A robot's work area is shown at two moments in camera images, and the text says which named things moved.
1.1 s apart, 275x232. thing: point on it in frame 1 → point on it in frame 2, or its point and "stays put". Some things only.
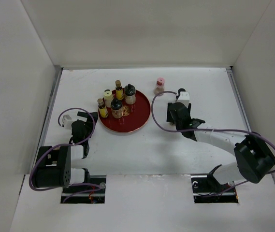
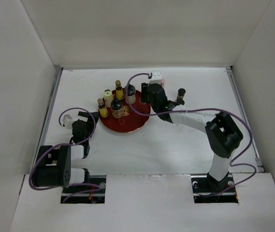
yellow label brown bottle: [103, 109] stays put
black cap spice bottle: [180, 90] stays put
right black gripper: [169, 117] → [144, 92]
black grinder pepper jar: [130, 93] stays put
